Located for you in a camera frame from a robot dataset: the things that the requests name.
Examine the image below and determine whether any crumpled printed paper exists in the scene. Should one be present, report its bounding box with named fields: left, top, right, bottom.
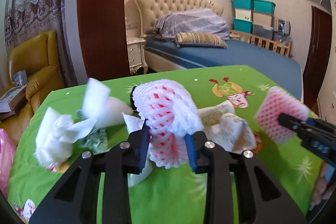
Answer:
left=204, top=113, right=257, bottom=154

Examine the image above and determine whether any white nightstand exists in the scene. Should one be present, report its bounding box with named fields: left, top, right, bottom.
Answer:
left=126, top=37, right=148, bottom=75

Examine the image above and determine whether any white foam block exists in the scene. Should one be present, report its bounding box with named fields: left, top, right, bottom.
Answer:
left=81, top=78, right=133, bottom=128

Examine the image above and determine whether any lace patterned curtain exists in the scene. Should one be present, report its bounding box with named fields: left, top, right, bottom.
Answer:
left=5, top=0, right=77, bottom=86

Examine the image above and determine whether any white pink foam fruit net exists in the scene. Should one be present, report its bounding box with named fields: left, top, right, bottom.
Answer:
left=131, top=79, right=204, bottom=169

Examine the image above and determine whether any teal lid storage bin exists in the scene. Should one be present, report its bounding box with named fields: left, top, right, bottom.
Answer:
left=253, top=0, right=276, bottom=15
left=232, top=0, right=254, bottom=10

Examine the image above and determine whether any yellow leather armchair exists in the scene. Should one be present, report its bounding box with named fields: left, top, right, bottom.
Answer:
left=1, top=30, right=64, bottom=145

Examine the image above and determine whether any pink trash bag bin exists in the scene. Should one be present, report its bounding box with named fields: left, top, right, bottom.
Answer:
left=0, top=129, right=17, bottom=198

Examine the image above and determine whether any crumpled paper cup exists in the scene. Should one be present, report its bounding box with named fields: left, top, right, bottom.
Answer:
left=198, top=100, right=235, bottom=127

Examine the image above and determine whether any white box on armchair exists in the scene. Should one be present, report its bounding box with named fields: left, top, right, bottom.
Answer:
left=0, top=85, right=27, bottom=113

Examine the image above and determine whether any green striped cloth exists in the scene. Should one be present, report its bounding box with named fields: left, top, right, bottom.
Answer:
left=78, top=124, right=108, bottom=154

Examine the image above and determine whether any grey striped blanket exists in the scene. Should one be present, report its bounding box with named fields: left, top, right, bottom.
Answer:
left=153, top=8, right=230, bottom=41

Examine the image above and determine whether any small blue box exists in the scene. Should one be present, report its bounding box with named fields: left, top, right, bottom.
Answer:
left=13, top=70, right=29, bottom=86

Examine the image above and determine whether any checkered framed item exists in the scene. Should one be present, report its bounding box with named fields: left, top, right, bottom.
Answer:
left=273, top=17, right=291, bottom=45

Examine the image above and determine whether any person's right hand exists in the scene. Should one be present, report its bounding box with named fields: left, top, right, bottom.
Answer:
left=310, top=162, right=335, bottom=207

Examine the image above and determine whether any grey storage bin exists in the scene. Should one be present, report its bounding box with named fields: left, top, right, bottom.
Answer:
left=252, top=24, right=274, bottom=40

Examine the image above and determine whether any dark brown wardrobe door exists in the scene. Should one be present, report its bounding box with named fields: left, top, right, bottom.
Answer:
left=303, top=6, right=332, bottom=108

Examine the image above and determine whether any lower teal storage bin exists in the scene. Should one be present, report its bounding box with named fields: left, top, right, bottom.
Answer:
left=233, top=18, right=253, bottom=34

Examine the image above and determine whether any wooden crib rail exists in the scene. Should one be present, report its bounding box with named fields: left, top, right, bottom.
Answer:
left=230, top=30, right=291, bottom=58

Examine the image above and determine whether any blue bed mattress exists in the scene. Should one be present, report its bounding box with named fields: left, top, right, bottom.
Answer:
left=145, top=39, right=303, bottom=100

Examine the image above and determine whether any green cartoon bed sheet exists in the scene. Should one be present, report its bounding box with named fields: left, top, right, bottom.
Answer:
left=7, top=65, right=321, bottom=223

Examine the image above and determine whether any gold striped pillow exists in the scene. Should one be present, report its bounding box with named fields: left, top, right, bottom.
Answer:
left=174, top=32, right=228, bottom=49

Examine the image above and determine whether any dark brown wooden door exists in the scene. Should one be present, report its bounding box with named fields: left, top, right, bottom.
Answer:
left=77, top=0, right=130, bottom=81

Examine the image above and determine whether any beige tufted headboard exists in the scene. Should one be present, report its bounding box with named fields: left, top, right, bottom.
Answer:
left=134, top=0, right=224, bottom=38

